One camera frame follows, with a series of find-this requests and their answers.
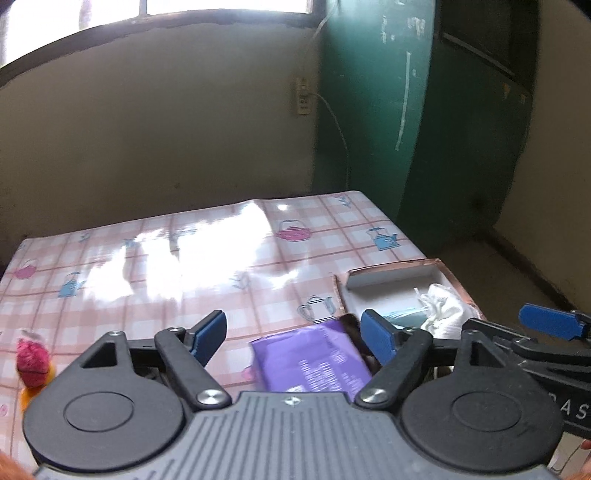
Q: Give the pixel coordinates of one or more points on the wall power socket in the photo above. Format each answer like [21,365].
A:
[302,96]

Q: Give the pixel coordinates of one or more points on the red knitted pouch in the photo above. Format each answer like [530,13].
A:
[33,363]

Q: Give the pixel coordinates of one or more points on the white drawstring pouch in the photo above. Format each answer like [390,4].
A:
[445,312]

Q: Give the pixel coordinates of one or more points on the pink checkered tablecloth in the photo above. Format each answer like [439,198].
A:
[269,265]

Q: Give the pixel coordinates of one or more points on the green door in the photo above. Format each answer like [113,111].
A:
[425,106]

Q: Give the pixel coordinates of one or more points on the cardboard box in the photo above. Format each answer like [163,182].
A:
[389,289]

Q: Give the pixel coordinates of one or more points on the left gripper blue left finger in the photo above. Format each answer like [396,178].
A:
[185,359]

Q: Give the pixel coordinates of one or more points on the orange tissue pack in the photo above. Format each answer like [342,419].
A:
[27,394]

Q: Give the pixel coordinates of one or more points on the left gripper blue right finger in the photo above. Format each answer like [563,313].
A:
[402,354]

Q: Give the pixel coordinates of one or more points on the purple tissue pack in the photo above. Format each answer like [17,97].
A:
[316,358]

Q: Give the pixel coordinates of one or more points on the window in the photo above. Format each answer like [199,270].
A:
[103,34]

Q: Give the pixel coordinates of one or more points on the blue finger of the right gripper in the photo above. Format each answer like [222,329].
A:
[569,326]

